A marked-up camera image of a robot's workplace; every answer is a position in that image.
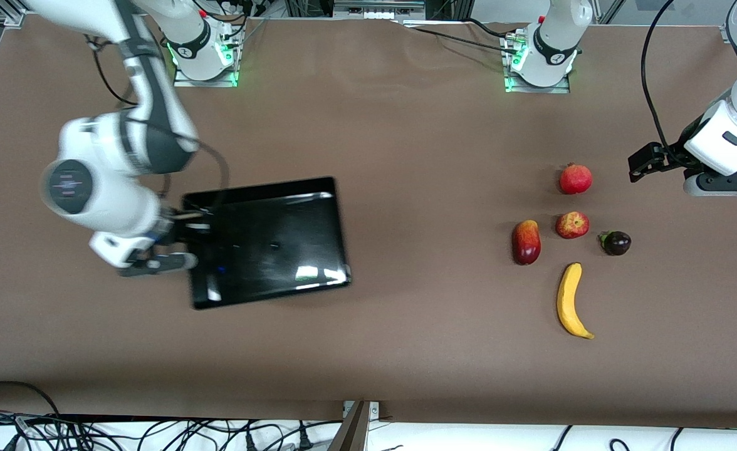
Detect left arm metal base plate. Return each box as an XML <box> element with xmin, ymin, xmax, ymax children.
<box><xmin>504</xmin><ymin>28</ymin><xmax>571</xmax><ymax>95</ymax></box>

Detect red yellow mango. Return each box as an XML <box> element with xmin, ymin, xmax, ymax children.
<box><xmin>511</xmin><ymin>219</ymin><xmax>541</xmax><ymax>266</ymax></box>

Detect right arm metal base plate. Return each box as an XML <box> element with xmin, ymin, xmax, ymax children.
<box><xmin>173</xmin><ymin>19</ymin><xmax>240</xmax><ymax>87</ymax></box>

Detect red yellow apple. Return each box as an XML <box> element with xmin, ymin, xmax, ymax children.
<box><xmin>555</xmin><ymin>211</ymin><xmax>590</xmax><ymax>240</ymax></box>

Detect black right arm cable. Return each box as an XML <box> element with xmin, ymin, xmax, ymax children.
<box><xmin>85</xmin><ymin>34</ymin><xmax>231</xmax><ymax>214</ymax></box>

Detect tangled black floor cables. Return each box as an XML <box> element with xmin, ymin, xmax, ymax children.
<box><xmin>0</xmin><ymin>381</ymin><xmax>344</xmax><ymax>451</ymax></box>

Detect red pomegranate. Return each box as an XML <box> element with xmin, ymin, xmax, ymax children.
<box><xmin>559</xmin><ymin>163</ymin><xmax>593</xmax><ymax>195</ymax></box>

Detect yellow banana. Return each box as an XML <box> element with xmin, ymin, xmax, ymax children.
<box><xmin>557</xmin><ymin>262</ymin><xmax>595</xmax><ymax>340</ymax></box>

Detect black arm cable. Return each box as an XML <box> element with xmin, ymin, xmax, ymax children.
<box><xmin>85</xmin><ymin>34</ymin><xmax>231</xmax><ymax>214</ymax></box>
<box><xmin>640</xmin><ymin>0</ymin><xmax>690</xmax><ymax>165</ymax></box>

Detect white power strip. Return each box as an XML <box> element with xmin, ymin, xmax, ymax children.
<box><xmin>333</xmin><ymin>0</ymin><xmax>426</xmax><ymax>19</ymax></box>

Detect black cable on table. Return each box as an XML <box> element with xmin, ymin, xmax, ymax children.
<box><xmin>400</xmin><ymin>18</ymin><xmax>520</xmax><ymax>54</ymax></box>

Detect black rectangular tray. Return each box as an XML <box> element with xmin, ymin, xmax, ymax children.
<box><xmin>182</xmin><ymin>176</ymin><xmax>352</xmax><ymax>311</ymax></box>

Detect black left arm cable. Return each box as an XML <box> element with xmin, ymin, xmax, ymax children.
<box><xmin>640</xmin><ymin>0</ymin><xmax>690</xmax><ymax>165</ymax></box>

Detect metal table edge bracket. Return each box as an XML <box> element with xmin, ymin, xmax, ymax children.
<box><xmin>328</xmin><ymin>400</ymin><xmax>380</xmax><ymax>451</ymax></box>

